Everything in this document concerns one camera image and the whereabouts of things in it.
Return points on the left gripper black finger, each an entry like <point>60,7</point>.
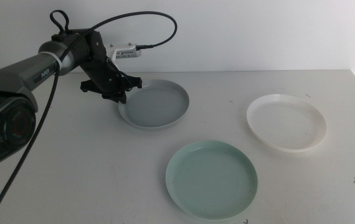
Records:
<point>134,82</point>
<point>116,97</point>

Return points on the grey shallow bowl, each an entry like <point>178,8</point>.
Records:
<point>157,107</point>

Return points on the pale green shallow bowl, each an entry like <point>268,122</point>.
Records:
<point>211,180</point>

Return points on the white shallow bowl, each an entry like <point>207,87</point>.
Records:
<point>286,124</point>

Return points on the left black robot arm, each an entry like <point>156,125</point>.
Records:
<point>9,81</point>

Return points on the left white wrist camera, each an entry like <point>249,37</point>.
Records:
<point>126,52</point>

